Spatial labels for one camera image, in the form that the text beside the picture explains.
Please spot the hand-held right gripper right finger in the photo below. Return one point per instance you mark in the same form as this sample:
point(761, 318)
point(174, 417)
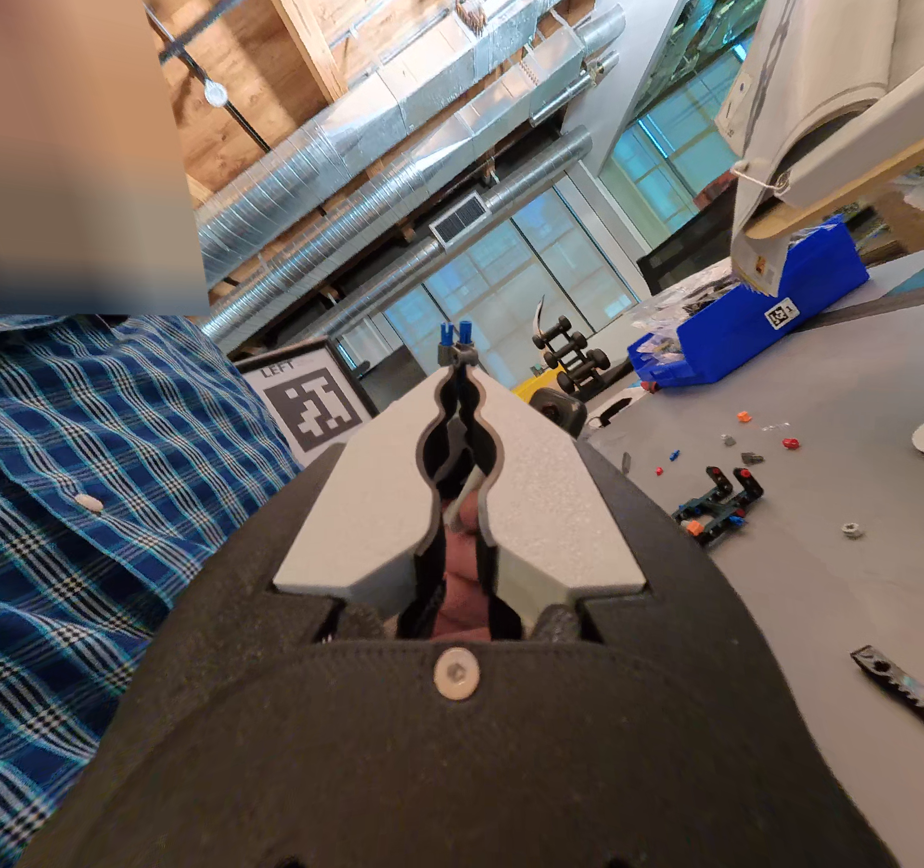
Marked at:
point(563, 521)

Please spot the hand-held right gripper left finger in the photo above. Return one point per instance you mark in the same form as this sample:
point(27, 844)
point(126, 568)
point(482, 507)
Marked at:
point(354, 521)

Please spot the lego car chassis assembly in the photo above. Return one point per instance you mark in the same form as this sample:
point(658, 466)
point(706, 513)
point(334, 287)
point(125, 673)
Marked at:
point(714, 507)

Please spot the grey connector with blue pins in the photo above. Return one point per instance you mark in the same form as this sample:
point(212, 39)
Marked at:
point(447, 333)

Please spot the clear lego piece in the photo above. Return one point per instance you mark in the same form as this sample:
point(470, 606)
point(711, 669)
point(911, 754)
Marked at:
point(774, 427)

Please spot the light grey lego bush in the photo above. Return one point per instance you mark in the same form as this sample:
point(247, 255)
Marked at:
point(852, 531)

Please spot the black lego gear rack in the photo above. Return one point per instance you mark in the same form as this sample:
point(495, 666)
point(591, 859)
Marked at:
point(891, 680)

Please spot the person's left hand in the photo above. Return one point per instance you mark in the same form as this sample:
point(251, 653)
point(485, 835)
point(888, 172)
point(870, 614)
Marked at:
point(465, 593)

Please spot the black round object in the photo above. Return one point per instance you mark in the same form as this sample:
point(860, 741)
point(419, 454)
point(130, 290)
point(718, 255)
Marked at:
point(559, 413)

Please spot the yellow object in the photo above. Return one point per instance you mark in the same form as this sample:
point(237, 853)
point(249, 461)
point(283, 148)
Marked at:
point(538, 383)

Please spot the black dumbbell rack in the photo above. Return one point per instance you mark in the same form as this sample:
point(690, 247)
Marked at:
point(570, 355)

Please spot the person in blue plaid shirt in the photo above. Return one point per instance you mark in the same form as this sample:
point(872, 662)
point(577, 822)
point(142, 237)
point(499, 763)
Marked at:
point(108, 449)

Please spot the clear plastic bags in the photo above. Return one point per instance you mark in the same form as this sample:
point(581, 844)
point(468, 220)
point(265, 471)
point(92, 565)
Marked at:
point(671, 319)

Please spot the large glass window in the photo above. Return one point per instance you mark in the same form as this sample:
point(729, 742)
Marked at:
point(671, 160)
point(505, 283)

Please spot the white vent grille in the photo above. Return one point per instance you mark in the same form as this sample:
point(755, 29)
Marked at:
point(460, 219)

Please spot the blue plastic bin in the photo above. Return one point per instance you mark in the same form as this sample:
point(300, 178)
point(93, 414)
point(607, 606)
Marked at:
point(722, 333)

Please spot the round junction box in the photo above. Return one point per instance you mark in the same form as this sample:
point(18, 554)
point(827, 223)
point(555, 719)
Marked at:
point(216, 92)

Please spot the black conduit pipe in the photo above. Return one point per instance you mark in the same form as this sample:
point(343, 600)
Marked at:
point(180, 47)

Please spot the white wood-edged panel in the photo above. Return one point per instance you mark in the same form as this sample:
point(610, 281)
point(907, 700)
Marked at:
point(866, 153)

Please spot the beige printed bag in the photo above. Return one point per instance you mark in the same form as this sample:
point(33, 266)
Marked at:
point(816, 30)

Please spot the ribbed silver round duct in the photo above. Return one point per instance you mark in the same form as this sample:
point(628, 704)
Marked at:
point(289, 182)
point(534, 164)

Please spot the foil wrapped rectangular duct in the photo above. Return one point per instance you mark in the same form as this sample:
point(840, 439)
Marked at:
point(505, 9)

